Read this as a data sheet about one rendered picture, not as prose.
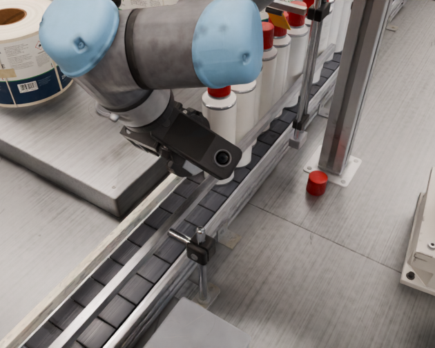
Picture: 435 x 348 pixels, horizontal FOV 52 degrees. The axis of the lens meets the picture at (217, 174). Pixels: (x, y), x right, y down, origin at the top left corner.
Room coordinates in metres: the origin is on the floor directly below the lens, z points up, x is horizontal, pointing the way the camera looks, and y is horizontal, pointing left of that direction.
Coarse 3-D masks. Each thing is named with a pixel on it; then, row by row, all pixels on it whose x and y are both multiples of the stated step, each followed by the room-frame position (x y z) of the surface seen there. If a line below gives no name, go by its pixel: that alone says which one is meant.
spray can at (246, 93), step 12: (240, 84) 0.57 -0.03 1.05; (252, 84) 0.57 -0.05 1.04; (240, 96) 0.56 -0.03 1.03; (252, 96) 0.57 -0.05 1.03; (240, 108) 0.56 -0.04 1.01; (252, 108) 0.57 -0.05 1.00; (240, 120) 0.56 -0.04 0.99; (252, 120) 0.57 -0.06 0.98; (240, 132) 0.56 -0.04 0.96; (240, 168) 0.56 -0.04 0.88
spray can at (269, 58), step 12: (264, 24) 0.68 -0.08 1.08; (264, 36) 0.66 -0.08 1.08; (264, 48) 0.66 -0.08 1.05; (264, 60) 0.65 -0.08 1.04; (276, 60) 0.67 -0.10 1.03; (264, 72) 0.65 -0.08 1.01; (264, 84) 0.65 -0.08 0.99; (264, 96) 0.65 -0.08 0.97; (264, 108) 0.65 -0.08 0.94; (264, 132) 0.66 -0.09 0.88
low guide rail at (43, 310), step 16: (176, 176) 0.51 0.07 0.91; (160, 192) 0.47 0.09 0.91; (144, 208) 0.44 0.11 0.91; (128, 224) 0.41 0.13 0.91; (112, 240) 0.38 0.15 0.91; (96, 256) 0.35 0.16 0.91; (80, 272) 0.33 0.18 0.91; (64, 288) 0.30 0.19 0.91; (48, 304) 0.28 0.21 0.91; (32, 320) 0.26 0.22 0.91; (16, 336) 0.24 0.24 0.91
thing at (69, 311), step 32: (256, 160) 0.58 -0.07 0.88; (192, 192) 0.50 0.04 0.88; (224, 192) 0.50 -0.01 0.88; (160, 224) 0.44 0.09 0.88; (192, 224) 0.44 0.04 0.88; (128, 256) 0.38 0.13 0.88; (160, 256) 0.38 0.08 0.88; (96, 288) 0.32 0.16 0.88; (128, 288) 0.32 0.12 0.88; (64, 320) 0.28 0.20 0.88; (96, 320) 0.28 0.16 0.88
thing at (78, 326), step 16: (320, 64) 0.78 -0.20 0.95; (288, 96) 0.66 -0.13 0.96; (272, 112) 0.61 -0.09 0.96; (256, 128) 0.57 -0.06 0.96; (240, 144) 0.53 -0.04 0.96; (208, 176) 0.46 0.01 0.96; (208, 192) 0.44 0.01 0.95; (192, 208) 0.41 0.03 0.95; (176, 224) 0.37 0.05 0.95; (160, 240) 0.35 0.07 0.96; (144, 256) 0.32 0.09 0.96; (128, 272) 0.30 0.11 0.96; (112, 288) 0.27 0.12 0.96; (96, 304) 0.25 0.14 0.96; (80, 320) 0.23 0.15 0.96; (64, 336) 0.22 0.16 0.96
